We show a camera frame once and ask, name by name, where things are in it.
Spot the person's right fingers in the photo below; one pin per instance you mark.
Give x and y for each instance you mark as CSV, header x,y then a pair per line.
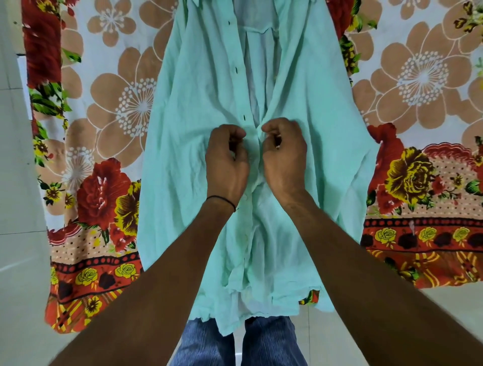
x,y
274,132

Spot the person's left forearm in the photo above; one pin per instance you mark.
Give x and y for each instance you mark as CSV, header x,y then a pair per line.
x,y
151,290

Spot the blue striped trousers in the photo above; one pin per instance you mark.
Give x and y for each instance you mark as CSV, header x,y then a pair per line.
x,y
264,343

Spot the floral bed sheet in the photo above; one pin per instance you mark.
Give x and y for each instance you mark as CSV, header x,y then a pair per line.
x,y
419,124

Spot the person's right hand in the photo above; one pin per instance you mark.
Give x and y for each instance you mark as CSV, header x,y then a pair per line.
x,y
285,166

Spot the black thread wristband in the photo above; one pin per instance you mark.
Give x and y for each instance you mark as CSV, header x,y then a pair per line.
x,y
222,198

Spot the person's left hand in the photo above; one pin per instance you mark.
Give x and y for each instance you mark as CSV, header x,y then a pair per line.
x,y
225,169

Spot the person's left fingers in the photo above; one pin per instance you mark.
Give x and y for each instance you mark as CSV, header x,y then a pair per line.
x,y
231,136

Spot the mint green button shirt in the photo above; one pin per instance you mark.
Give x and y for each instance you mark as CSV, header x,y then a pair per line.
x,y
211,94

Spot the person's right forearm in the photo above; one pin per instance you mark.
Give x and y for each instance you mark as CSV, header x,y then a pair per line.
x,y
377,290

